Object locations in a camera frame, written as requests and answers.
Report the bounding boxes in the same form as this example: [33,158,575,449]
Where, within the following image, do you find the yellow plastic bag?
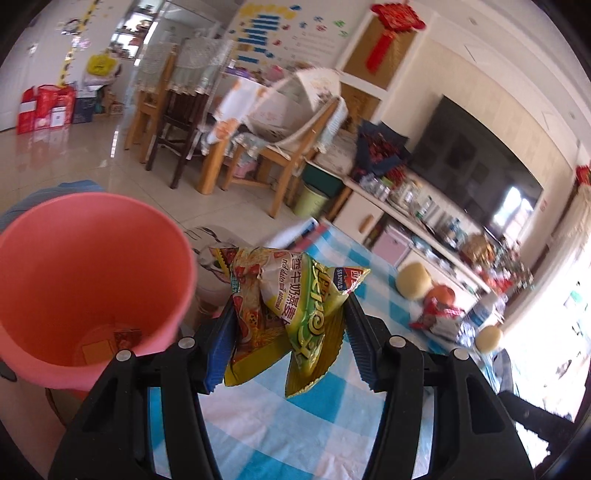
[87,54,117,78]

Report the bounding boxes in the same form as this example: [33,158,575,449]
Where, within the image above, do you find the dark red printed bag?
[355,121,411,177]

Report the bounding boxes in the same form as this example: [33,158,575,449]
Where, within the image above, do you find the lace chair cover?
[172,36,234,97]

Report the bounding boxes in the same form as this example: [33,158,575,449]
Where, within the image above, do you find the white printed draped cloth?
[252,67,343,146]

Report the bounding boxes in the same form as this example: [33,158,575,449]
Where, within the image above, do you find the dark wooden chair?
[147,85,220,190]

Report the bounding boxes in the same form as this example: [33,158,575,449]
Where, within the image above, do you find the red knot wall hanging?
[367,2,426,75]

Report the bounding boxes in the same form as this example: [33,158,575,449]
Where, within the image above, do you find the pink storage box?
[372,225,413,267]

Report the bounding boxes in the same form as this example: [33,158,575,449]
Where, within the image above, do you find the yellow green snack wrapper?
[209,246,371,400]

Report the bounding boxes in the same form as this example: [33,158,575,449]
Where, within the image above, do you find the coloured wall stickers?
[233,1,348,71]

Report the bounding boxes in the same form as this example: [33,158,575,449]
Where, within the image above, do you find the black television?
[409,95,543,241]

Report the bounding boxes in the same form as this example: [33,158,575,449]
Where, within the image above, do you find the light wooden chair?
[222,99,347,219]
[124,44,178,163]

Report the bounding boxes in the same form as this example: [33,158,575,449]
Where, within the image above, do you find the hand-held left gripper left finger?
[48,300,238,480]

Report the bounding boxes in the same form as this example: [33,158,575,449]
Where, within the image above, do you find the yellow pear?
[475,324,505,355]
[397,262,434,301]

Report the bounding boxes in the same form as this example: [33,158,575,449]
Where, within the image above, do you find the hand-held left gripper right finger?
[344,293,546,480]

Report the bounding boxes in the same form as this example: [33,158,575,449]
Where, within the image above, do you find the crumpled red wrapper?
[410,298,466,341]

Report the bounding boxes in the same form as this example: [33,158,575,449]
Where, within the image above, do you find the white low cabinet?
[325,175,509,324]

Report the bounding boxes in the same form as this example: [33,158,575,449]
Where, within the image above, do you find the white folded sheet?
[268,218,320,250]

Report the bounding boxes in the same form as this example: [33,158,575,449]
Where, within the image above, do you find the tall white cabinet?
[335,9,437,126]

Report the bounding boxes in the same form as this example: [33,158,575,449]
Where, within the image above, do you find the pink plastic bucket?
[0,193,199,393]

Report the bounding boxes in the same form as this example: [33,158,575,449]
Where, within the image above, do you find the red apple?
[424,285,458,309]

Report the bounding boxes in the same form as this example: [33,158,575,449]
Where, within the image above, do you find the green waste bin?
[292,164,345,219]

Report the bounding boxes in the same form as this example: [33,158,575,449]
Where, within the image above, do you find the red gift box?
[37,83,77,131]
[17,87,41,136]

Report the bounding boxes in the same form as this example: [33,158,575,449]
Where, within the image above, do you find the blue white checked tablecloth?
[148,219,550,480]

